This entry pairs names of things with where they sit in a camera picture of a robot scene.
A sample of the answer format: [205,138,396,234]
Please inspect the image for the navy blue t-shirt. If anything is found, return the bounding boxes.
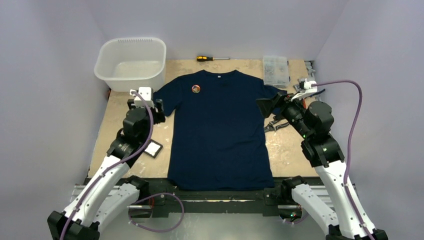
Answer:
[153,70,279,191]

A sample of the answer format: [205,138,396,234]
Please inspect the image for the round orange brooch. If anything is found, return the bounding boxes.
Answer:
[191,84,201,94]

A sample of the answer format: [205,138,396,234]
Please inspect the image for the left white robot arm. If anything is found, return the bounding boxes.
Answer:
[47,99,165,240]

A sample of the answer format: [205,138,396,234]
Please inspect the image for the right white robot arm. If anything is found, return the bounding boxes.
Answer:
[256,93,389,240]

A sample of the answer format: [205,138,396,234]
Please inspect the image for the brooch in black box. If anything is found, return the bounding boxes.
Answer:
[144,139,163,159]

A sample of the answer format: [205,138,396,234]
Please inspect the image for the clear plastic parts box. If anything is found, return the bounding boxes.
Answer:
[262,55,290,88]

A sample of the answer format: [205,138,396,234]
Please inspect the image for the white plastic tub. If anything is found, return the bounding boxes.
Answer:
[93,37,167,92]

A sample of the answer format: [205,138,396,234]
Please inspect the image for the yellow black screwdriver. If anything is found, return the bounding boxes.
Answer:
[195,55,230,62]

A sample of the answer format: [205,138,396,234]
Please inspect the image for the black handled pliers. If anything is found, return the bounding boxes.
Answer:
[263,115,290,133]

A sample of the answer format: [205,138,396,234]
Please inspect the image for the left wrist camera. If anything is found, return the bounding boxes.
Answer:
[127,87,155,109]

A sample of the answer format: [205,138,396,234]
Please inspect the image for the blue handled pliers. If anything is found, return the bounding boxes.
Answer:
[309,88,326,99]

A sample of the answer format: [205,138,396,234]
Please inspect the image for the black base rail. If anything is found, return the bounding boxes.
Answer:
[82,177,332,220]

